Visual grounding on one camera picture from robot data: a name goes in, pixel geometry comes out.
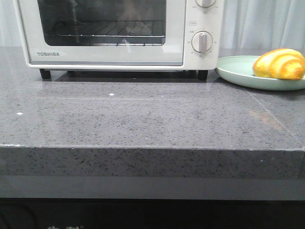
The white glass oven door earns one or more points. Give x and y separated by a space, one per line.
40 53

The yellow striped croissant bread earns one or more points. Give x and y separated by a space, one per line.
283 63

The white Toshiba toaster oven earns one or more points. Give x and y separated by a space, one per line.
196 19

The lower white oven knob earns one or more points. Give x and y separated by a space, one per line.
202 42

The white oven knob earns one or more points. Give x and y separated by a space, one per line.
205 3
202 42

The upper white oven knob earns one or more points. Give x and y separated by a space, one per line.
205 3

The light green plate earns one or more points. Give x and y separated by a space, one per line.
239 70

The metal wire oven rack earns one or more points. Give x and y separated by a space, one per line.
107 33

